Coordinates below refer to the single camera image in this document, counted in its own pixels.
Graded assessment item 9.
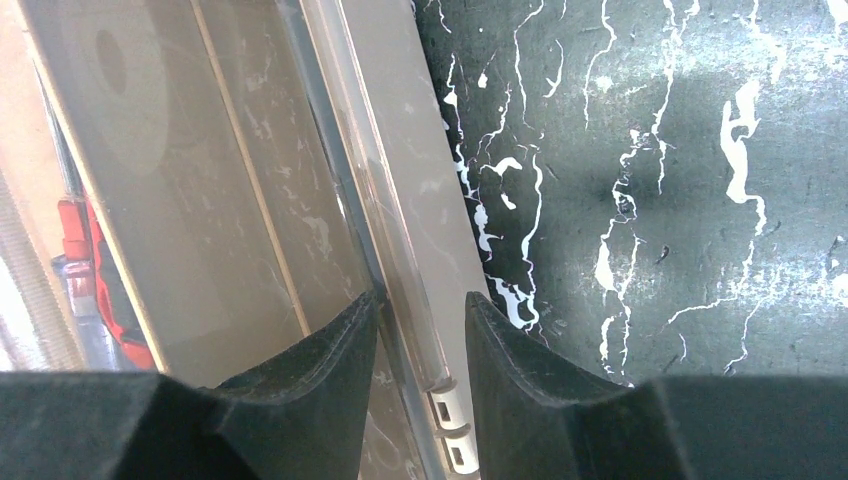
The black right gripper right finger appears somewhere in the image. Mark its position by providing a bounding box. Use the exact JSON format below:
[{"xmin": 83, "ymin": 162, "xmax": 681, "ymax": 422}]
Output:
[{"xmin": 465, "ymin": 292, "xmax": 847, "ymax": 479}]

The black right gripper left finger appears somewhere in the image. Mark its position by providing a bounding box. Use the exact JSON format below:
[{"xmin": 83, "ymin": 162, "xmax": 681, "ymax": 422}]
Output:
[{"xmin": 1, "ymin": 292, "xmax": 379, "ymax": 479}]

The translucent brown tool box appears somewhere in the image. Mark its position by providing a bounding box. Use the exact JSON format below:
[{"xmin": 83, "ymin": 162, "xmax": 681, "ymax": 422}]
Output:
[{"xmin": 1, "ymin": 1, "xmax": 483, "ymax": 479}]

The red black utility knife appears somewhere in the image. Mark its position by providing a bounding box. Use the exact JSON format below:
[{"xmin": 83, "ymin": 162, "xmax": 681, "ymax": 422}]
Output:
[{"xmin": 57, "ymin": 199, "xmax": 156, "ymax": 370}]

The blue red screwdriver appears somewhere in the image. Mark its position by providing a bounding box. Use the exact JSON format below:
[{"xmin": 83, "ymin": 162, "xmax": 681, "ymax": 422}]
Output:
[{"xmin": 51, "ymin": 255, "xmax": 122, "ymax": 371}]

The black marbled mat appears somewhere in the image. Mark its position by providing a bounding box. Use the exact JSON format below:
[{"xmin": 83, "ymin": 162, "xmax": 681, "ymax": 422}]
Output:
[{"xmin": 411, "ymin": 0, "xmax": 847, "ymax": 385}]

